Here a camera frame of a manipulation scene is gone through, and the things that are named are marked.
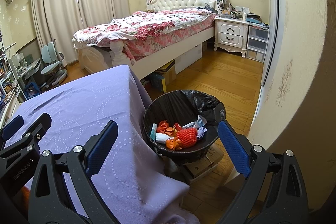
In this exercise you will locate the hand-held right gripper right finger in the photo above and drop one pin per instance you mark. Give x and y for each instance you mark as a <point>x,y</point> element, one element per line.
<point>233,148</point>

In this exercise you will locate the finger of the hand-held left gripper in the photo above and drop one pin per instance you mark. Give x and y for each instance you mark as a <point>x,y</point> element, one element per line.
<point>39,127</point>
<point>11,127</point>

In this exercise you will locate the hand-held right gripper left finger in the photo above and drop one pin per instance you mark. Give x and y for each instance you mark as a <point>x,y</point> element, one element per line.
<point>101,148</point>

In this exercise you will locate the light blue paper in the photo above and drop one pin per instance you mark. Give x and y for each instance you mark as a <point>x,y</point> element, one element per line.
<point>201,132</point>

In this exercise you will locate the white printed packet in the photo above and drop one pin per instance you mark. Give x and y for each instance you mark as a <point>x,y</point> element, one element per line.
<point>194,123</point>

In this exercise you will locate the orange foam fruit net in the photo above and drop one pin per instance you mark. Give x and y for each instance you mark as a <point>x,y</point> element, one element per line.
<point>186,137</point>

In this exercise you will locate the teal white packet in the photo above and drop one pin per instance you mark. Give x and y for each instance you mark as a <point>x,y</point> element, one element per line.
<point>153,130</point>

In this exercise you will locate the orange snack wrapper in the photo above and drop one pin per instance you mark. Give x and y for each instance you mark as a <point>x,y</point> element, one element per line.
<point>173,144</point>

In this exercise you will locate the white paper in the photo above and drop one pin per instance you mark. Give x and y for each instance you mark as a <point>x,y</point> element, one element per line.
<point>164,138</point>

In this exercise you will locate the orange plastic bag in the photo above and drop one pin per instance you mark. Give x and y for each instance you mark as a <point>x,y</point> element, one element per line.
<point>162,126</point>

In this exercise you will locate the black trash bin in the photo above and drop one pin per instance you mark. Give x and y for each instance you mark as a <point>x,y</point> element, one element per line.
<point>168,106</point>

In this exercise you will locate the brown cardboard box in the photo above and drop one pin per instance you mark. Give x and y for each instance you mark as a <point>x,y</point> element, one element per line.
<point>207,163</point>

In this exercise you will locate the blue crate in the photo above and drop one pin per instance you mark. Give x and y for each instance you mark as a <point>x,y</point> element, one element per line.
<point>32,90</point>

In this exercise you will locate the purple tablecloth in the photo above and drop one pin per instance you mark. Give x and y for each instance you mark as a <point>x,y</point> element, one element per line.
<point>105,98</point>

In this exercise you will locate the white bookshelf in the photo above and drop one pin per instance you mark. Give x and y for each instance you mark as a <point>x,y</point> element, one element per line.
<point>5,77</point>

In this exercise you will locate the study desk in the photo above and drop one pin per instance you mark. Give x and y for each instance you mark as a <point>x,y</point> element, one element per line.
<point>29,67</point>

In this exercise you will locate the blue desk chair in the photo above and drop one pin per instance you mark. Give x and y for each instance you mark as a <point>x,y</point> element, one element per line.
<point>52,66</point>

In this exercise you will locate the blue box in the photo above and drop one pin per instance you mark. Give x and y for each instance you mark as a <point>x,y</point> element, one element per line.
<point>157,81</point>

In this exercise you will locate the yellow cardboard box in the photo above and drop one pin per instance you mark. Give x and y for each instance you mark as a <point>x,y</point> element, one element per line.
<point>168,73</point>

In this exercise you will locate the white storage box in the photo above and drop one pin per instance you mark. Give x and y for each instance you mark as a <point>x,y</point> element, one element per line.
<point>187,57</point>

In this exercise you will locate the plastic drawer unit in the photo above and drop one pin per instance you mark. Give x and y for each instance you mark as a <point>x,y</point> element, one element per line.
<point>257,43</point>

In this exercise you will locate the white nightstand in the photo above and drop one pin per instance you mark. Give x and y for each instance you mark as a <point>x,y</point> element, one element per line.
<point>231,35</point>

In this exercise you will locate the stack of books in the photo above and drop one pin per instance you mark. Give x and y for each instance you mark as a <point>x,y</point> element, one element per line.
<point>257,20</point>

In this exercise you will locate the floral quilt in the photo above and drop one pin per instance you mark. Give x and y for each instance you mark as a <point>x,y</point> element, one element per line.
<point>157,27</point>

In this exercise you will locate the cluster of small bottles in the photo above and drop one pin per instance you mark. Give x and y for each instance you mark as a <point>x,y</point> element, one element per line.
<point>231,12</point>

